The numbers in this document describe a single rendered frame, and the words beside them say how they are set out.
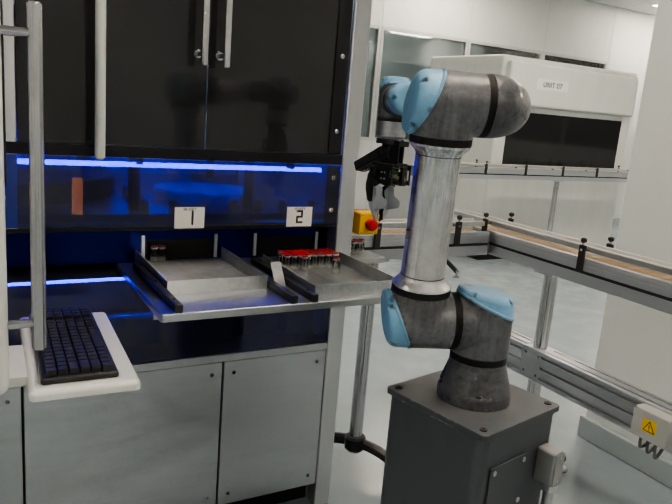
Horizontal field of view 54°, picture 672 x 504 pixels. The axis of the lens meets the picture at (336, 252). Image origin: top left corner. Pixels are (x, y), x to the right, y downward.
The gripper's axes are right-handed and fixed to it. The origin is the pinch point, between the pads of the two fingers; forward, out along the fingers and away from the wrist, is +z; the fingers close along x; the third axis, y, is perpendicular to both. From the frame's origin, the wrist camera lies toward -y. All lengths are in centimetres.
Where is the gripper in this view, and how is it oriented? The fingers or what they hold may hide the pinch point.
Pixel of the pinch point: (377, 214)
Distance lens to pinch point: 176.5
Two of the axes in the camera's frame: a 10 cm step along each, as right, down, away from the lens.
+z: -0.8, 9.8, 1.9
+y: 6.6, 1.9, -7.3
